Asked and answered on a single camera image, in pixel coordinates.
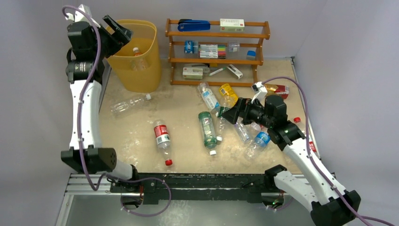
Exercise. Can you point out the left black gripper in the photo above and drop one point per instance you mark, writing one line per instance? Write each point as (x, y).
(121, 36)

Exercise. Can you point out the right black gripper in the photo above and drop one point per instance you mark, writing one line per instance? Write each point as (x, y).
(243, 108)

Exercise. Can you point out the yellow label bottle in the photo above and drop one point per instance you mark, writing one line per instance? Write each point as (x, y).
(226, 90)

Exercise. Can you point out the dark green label bottle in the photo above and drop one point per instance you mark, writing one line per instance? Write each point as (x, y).
(221, 123)

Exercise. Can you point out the white blue Suntory bottle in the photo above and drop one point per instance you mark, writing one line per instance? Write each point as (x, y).
(208, 97)

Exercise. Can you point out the red label red-cap bottle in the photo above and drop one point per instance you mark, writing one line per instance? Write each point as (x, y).
(163, 140)

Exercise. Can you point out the orange juice bottle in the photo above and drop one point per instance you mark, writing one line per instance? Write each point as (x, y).
(139, 63)

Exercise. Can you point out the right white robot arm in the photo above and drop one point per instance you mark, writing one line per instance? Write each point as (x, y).
(307, 168)

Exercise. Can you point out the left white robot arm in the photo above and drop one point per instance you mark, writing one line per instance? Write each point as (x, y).
(91, 43)

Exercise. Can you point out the yellow plastic bin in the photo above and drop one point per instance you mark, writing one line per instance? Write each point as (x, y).
(145, 38)

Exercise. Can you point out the purple label clear bottle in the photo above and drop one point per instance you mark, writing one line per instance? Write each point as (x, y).
(242, 132)

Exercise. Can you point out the red white label bottle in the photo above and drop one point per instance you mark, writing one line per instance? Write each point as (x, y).
(256, 127)

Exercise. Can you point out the blue label clear bottle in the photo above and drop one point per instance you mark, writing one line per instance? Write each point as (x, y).
(257, 145)

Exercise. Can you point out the green white marker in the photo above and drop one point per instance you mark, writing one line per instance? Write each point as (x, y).
(217, 71)

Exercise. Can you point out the brown tea red bottle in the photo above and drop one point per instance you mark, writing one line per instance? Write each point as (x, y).
(279, 90)

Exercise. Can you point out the grey stapler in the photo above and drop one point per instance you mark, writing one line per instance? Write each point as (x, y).
(206, 68)

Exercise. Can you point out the blue white eraser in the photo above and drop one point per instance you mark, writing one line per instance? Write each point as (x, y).
(251, 55)

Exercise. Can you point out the white staples box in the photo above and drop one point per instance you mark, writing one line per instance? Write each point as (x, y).
(192, 73)

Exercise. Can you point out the red-cap bottle at right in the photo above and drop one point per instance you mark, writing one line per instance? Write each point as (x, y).
(301, 124)

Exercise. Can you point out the blue stapler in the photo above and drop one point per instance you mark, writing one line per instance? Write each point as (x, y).
(190, 25)

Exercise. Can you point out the clear small jar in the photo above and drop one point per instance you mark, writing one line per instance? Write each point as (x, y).
(233, 46)

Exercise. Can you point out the colour marker pen set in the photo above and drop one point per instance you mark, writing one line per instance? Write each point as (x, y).
(212, 51)

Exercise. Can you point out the wooden shelf rack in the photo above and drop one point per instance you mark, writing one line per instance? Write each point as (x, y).
(264, 34)

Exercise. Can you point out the clear white-cap bottle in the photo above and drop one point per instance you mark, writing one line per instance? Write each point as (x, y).
(127, 105)

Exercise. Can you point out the white green box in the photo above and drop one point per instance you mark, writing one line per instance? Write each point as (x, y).
(232, 25)

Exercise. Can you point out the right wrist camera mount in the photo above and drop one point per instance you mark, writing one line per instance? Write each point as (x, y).
(260, 91)

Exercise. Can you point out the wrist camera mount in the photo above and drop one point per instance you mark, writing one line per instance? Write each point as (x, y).
(260, 91)
(82, 14)

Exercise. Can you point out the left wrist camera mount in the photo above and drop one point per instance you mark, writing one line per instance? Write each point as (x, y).
(82, 14)

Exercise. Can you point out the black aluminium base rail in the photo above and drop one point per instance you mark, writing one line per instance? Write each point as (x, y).
(253, 188)

